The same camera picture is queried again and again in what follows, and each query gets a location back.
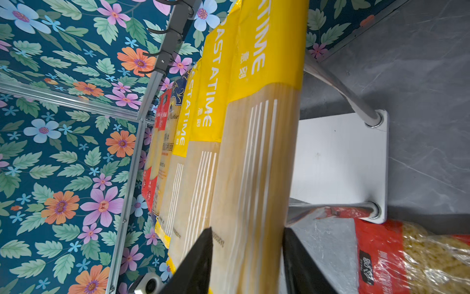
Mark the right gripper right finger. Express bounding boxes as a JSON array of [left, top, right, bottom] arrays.
[[282, 227, 337, 294]]

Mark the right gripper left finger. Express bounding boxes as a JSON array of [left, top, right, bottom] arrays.
[[160, 227, 213, 294]]

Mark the yellow Pastatime spaghetti bag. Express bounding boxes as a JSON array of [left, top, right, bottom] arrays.
[[155, 61, 202, 249]]

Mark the red spaghetti bag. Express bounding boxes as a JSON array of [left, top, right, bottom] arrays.
[[147, 89, 172, 213], [142, 104, 161, 209]]

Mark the small red pasta bag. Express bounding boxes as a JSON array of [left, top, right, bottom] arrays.
[[354, 219, 470, 294]]

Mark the white two-tier shelf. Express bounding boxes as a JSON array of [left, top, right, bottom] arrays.
[[286, 53, 389, 227]]

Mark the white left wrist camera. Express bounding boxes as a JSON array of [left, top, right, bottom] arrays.
[[128, 272, 165, 294]]

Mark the black hook rail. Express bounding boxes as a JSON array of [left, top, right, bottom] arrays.
[[140, 0, 202, 75]]

